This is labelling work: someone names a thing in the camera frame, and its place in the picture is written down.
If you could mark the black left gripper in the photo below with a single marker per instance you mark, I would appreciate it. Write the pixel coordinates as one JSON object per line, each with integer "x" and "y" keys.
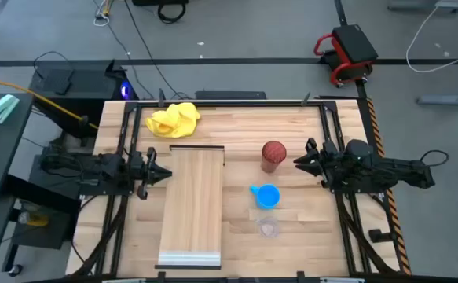
{"x": 138, "y": 169}

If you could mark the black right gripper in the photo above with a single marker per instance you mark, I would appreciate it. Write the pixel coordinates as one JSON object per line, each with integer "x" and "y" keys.
{"x": 330, "y": 167}

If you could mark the red ribbed plastic cup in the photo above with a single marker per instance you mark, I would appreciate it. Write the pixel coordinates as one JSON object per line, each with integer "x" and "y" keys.
{"x": 273, "y": 154}

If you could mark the wooden shelf with black legs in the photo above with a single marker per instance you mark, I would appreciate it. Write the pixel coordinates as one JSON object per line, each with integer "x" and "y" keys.
{"x": 193, "y": 204}

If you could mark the blue plastic mug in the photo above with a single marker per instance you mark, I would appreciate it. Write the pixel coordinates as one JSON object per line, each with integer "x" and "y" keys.
{"x": 268, "y": 196}

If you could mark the clear plastic cup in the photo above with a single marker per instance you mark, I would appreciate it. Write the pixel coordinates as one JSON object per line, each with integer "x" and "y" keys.
{"x": 268, "y": 228}

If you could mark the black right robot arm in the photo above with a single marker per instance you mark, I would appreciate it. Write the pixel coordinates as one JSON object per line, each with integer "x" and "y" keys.
{"x": 389, "y": 171}

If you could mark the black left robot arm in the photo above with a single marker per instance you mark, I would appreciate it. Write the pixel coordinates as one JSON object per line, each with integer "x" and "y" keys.
{"x": 107, "y": 169}

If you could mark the crumpled yellow cloth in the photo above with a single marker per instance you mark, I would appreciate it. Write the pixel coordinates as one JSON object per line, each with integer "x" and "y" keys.
{"x": 173, "y": 120}

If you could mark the black clamp knob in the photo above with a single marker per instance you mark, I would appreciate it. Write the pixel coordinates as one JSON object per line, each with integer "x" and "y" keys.
{"x": 379, "y": 236}

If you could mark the black power strip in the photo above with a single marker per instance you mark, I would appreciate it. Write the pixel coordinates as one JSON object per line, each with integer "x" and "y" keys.
{"x": 230, "y": 95}

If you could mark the black computer tower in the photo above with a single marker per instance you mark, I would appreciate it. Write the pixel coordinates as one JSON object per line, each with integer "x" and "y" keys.
{"x": 87, "y": 84}

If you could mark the red and black rolling stool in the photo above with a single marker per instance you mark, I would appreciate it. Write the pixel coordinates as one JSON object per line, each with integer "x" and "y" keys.
{"x": 350, "y": 51}

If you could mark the yellow bottle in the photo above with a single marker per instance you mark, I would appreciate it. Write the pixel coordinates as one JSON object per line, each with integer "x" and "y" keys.
{"x": 36, "y": 220}

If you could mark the black flat device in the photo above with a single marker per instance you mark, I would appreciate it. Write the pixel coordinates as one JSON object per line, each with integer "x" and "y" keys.
{"x": 63, "y": 81}

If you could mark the grey table foot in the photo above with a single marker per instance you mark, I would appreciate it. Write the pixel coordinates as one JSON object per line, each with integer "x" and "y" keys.
{"x": 448, "y": 100}

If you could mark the mint green stapler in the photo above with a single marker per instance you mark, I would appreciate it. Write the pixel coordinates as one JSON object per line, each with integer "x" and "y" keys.
{"x": 2, "y": 108}

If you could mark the black metal table frame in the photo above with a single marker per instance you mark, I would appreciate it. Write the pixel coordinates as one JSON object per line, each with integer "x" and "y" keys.
{"x": 228, "y": 104}

